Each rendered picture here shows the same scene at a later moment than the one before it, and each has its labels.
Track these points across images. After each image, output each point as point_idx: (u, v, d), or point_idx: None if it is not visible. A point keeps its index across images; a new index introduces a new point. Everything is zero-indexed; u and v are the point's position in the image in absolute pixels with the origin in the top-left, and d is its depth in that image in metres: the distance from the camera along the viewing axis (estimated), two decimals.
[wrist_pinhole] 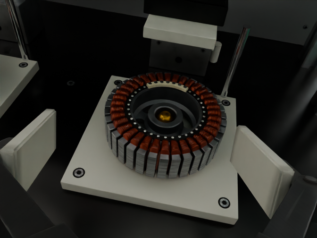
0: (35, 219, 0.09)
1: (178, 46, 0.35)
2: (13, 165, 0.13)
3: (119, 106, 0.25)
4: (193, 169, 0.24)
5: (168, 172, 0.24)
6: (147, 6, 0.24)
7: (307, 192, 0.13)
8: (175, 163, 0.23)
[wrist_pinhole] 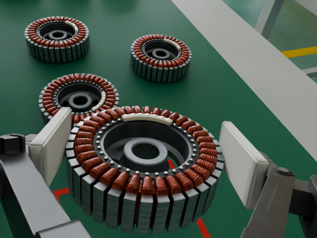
0: (53, 213, 0.10)
1: None
2: (41, 159, 0.14)
3: (86, 138, 0.20)
4: (186, 219, 0.18)
5: (152, 225, 0.17)
6: None
7: (282, 183, 0.14)
8: (162, 208, 0.16)
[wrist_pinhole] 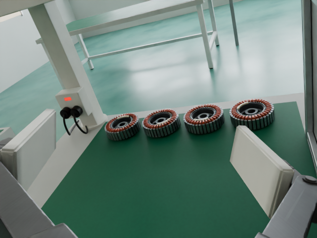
0: (35, 219, 0.09)
1: None
2: (13, 165, 0.13)
3: None
4: None
5: None
6: None
7: (307, 192, 0.13)
8: None
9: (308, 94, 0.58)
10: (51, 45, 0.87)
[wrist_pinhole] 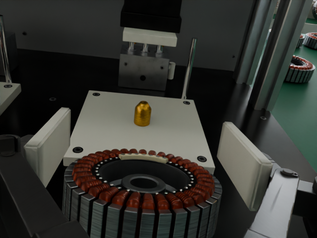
0: (50, 214, 0.10)
1: (142, 65, 0.43)
2: (37, 160, 0.14)
3: None
4: None
5: None
6: (123, 21, 0.33)
7: (286, 184, 0.13)
8: None
9: None
10: None
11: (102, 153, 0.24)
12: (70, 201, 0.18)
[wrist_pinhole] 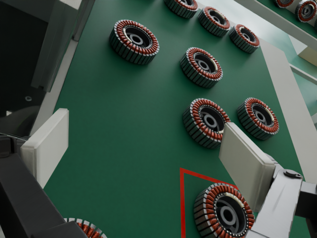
0: (48, 215, 0.10)
1: None
2: (33, 161, 0.14)
3: (212, 201, 0.47)
4: None
5: None
6: None
7: (289, 185, 0.13)
8: None
9: None
10: None
11: (70, 221, 0.35)
12: None
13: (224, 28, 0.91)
